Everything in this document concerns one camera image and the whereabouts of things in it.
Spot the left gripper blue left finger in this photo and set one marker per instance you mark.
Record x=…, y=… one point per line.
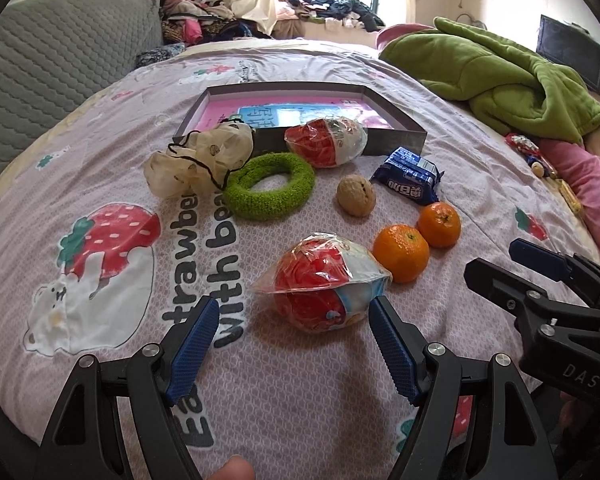
x=187, y=345

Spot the walnut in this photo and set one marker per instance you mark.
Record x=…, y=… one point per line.
x=356, y=196

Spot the pink pillow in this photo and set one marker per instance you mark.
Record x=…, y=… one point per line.
x=581, y=170

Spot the black wall television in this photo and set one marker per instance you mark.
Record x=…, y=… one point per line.
x=567, y=45

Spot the colourful toy by pillow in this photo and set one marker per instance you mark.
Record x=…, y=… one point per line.
x=543, y=169

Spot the red toy egg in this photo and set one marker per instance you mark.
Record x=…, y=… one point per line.
x=324, y=282
x=327, y=142

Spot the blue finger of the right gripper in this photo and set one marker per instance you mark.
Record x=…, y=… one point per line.
x=501, y=287
x=552, y=265

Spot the dark shallow box with pink book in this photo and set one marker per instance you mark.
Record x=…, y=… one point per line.
x=271, y=108

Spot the blue snack packet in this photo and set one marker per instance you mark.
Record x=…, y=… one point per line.
x=410, y=175

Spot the smaller orange tangerine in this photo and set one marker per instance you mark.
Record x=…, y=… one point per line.
x=439, y=224

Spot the operator hand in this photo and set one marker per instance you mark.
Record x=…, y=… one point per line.
x=236, y=468

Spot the green blanket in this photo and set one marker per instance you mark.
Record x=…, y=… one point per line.
x=506, y=85

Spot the strawberry print bed cover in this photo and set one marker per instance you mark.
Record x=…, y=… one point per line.
x=92, y=262

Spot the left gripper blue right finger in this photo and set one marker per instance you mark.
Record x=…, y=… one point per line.
x=400, y=345

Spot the clothes pile beside headboard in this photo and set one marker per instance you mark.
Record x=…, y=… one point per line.
x=186, y=23

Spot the larger orange tangerine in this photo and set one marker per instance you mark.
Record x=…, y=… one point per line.
x=403, y=251

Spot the clothes pile on windowsill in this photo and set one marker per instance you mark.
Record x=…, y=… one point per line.
x=345, y=13

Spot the grey quilted headboard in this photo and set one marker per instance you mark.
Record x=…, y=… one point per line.
x=55, y=54

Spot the beige sheer scrunchie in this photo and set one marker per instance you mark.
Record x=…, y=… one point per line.
x=201, y=161

